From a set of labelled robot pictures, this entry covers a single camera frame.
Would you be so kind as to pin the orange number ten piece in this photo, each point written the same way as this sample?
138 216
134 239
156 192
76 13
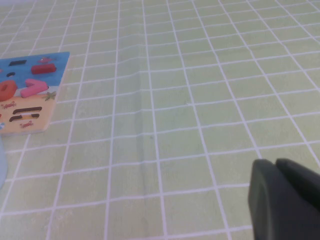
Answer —
12 90

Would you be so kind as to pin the green white-checked tablecloth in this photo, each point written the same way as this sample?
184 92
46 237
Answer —
190 125

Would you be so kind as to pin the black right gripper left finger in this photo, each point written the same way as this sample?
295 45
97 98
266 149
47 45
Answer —
275 207

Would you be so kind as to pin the light blue plastic bowl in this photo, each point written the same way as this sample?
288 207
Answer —
2 165

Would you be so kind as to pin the colourful wooden puzzle board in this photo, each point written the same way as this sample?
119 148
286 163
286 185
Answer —
58 71

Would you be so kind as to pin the pink greater-than sign piece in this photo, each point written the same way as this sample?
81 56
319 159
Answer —
30 90

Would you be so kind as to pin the red minus sign piece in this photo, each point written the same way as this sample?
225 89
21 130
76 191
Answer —
43 68

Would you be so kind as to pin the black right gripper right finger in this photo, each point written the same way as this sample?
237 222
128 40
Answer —
302 182

